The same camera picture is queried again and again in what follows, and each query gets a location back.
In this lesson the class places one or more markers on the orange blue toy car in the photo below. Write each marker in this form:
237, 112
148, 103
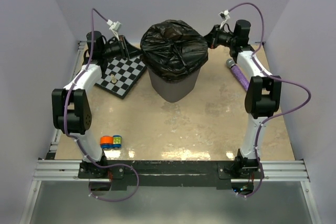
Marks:
110, 142

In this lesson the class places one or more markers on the beige chess pawn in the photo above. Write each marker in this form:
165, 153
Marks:
113, 79

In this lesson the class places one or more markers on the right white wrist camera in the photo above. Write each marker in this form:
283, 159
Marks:
225, 17

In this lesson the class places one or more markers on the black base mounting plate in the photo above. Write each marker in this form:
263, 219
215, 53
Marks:
124, 174

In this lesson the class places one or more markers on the black white chessboard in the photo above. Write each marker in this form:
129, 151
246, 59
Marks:
127, 72

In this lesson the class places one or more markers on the grey plastic trash bin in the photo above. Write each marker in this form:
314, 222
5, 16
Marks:
173, 91

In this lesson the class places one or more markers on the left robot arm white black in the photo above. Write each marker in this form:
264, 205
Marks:
71, 110

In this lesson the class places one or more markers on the black plastic trash bag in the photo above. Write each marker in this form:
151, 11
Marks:
173, 50

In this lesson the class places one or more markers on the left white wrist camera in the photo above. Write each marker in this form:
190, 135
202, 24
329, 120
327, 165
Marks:
114, 27

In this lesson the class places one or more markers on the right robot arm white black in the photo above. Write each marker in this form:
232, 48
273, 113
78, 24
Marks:
262, 98

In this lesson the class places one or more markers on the aluminium front rail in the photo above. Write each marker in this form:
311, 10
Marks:
275, 171

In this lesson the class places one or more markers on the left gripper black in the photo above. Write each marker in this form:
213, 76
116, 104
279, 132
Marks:
127, 51

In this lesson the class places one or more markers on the purple glitter toy microphone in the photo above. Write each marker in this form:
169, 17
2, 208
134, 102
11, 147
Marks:
237, 73

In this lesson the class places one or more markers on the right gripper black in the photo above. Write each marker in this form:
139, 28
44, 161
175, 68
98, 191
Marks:
210, 38

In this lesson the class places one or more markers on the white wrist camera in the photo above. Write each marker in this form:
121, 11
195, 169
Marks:
225, 17
114, 27

